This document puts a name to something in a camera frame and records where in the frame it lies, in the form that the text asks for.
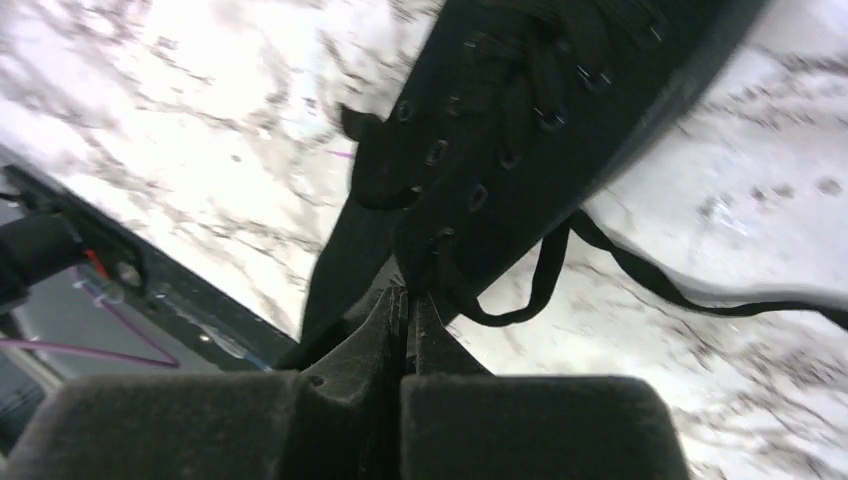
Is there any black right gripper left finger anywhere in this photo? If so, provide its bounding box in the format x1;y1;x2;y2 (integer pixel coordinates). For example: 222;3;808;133
279;287;408;479

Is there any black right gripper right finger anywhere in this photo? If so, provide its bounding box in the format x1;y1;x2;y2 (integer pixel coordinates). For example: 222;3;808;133
401;292;495;480

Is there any black canvas sneaker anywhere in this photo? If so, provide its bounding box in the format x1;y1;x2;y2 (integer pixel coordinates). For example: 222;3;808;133
281;1;765;368

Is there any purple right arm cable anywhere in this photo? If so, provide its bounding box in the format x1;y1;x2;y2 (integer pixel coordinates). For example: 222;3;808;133
0;264;181;370

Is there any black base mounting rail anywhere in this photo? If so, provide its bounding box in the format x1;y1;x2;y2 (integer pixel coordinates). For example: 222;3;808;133
1;166;295;371

